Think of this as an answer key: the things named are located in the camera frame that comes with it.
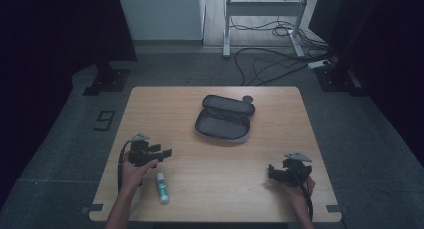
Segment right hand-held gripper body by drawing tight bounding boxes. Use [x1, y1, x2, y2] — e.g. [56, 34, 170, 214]
[279, 152, 314, 187]

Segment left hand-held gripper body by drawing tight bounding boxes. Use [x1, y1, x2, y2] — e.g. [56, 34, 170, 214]
[127, 133, 162, 167]

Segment white glue stick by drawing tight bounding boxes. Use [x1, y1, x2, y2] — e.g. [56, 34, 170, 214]
[155, 172, 170, 205]

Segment grey pencil case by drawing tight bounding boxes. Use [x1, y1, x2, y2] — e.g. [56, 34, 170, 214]
[193, 94, 257, 144]

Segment person's left hand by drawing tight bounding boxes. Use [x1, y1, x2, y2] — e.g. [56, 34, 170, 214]
[120, 158, 159, 194]

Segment person's right hand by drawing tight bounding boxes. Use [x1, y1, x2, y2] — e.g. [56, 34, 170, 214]
[281, 176, 316, 207]

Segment black stand base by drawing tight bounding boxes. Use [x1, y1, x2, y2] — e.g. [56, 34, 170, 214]
[314, 64, 368, 97]
[82, 60, 132, 97]

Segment white power strip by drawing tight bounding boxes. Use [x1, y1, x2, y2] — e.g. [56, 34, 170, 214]
[307, 59, 332, 70]

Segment dark curtain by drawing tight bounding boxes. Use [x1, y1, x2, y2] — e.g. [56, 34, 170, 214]
[308, 0, 424, 167]
[0, 0, 138, 210]

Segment left hand-held gripper cable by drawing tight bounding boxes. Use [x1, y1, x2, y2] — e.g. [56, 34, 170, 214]
[117, 140, 132, 194]

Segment hand-held gripper cable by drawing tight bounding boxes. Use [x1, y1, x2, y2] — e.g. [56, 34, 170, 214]
[117, 140, 132, 194]
[291, 168, 314, 221]

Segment right hand-held gripper cable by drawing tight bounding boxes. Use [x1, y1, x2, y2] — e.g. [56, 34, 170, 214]
[291, 168, 314, 221]

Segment black floor cables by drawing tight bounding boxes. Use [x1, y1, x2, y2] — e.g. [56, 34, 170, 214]
[229, 0, 336, 87]

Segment white desk frame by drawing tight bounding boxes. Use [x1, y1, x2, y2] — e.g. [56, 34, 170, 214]
[222, 0, 314, 59]

